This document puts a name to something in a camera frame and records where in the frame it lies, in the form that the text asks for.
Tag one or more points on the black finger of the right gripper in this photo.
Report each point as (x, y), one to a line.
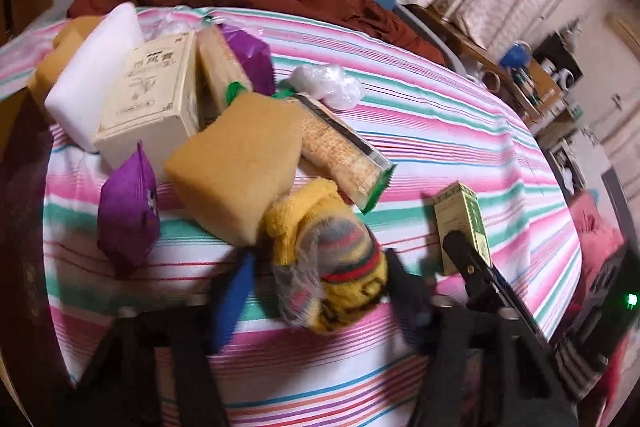
(487, 290)

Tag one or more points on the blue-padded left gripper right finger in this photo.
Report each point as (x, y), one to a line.
(410, 298)

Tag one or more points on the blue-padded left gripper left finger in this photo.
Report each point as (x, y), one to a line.
(229, 294)

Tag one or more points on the small green white box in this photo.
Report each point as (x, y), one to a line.
(456, 208)

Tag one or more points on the yellow striped knitted sock bundle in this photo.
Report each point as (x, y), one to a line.
(329, 270)

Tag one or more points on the large yellow sponge block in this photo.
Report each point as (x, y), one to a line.
(230, 173)

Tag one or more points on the long cracker pack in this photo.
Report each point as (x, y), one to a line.
(360, 171)

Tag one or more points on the beige printed carton box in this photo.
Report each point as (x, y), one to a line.
(154, 103)

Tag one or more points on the purple snack pouch front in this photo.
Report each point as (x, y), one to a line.
(128, 223)

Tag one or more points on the purple snack pouch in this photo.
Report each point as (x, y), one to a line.
(255, 57)
(128, 223)

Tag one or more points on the pink quilt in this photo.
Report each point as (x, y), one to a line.
(598, 240)

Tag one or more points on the cracker pack green edge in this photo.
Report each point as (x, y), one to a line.
(224, 75)

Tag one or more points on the wooden bedside desk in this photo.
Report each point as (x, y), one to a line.
(535, 98)

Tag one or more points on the white crumpled plastic bag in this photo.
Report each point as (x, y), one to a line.
(328, 84)

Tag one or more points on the purple snack pouch back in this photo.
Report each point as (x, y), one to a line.
(255, 57)

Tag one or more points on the white foam block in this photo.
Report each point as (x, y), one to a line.
(76, 100)

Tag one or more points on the clear plastic bag at back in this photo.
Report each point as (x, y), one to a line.
(172, 24)

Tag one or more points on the rust red blanket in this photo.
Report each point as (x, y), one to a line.
(366, 16)

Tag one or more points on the yellow sponge at back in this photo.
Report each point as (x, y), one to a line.
(65, 44)

